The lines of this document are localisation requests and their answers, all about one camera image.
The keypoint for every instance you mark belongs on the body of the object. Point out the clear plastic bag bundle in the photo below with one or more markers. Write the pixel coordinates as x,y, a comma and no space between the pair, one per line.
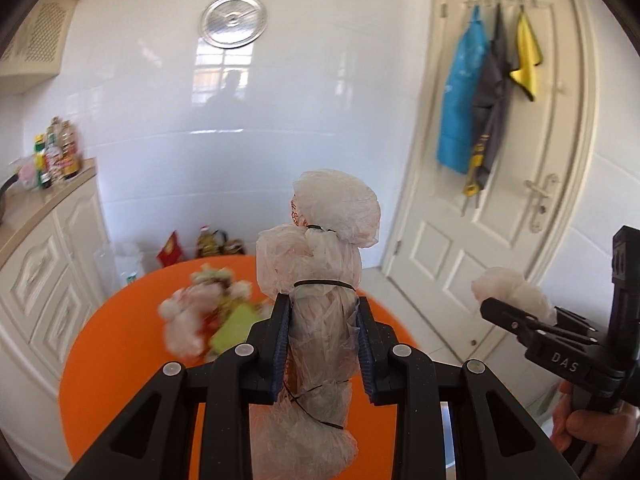
320,320

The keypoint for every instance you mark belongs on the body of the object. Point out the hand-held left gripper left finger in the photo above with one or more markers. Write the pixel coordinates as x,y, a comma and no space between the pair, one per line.
279,350

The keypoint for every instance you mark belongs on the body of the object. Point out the dark sauce bottle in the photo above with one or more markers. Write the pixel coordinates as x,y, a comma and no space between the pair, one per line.
70,155

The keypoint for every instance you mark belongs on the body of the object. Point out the orange round table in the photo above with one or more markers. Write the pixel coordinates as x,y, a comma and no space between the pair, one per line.
125,360

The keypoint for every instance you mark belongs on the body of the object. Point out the cooking oil bottle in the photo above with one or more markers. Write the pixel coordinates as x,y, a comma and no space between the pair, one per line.
207,242

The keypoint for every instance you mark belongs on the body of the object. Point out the red white label bottle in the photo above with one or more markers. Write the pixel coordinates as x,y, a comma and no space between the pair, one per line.
52,155

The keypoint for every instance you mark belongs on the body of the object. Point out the grey apron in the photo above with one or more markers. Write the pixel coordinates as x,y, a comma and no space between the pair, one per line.
492,100

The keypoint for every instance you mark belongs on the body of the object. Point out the cream base cabinet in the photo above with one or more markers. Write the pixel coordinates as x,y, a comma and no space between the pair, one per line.
50,260

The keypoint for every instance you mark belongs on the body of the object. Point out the yellow cloth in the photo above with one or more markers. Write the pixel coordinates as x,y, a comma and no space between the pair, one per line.
527,60

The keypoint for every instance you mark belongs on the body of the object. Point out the crumpled snack wrapper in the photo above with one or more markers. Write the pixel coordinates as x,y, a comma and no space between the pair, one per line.
220,280

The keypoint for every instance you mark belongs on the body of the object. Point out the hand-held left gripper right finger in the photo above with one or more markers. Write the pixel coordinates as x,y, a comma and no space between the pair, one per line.
365,355

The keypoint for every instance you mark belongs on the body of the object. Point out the round metal vent cover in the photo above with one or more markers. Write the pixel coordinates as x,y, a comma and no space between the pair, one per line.
234,21

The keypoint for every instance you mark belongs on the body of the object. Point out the clear plastic container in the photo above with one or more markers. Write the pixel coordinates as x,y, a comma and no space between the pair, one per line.
122,265

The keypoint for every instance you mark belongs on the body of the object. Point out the red bag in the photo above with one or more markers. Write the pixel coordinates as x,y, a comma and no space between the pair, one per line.
170,250

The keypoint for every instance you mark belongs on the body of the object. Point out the green bottle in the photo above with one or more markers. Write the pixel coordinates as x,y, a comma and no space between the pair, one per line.
39,162

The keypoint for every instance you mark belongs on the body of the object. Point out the metal wok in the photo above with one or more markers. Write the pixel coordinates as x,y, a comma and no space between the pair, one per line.
7,186

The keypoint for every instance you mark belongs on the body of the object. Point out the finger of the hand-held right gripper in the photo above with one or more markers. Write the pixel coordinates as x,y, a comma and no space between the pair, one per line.
575,321
510,317

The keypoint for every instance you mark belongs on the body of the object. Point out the blue apron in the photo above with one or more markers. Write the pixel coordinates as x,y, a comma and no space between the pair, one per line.
460,100

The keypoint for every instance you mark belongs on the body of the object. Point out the cream lattice wall cabinet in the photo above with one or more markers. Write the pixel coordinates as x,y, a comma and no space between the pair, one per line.
40,45

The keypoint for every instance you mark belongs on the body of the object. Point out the person's right hand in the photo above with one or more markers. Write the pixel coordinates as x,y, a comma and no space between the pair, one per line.
592,425

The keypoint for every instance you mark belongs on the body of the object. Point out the white panelled door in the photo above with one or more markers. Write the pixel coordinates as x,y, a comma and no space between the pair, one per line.
450,260

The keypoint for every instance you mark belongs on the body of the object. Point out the pink plastic bag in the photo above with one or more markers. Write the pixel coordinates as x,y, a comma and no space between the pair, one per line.
26,172

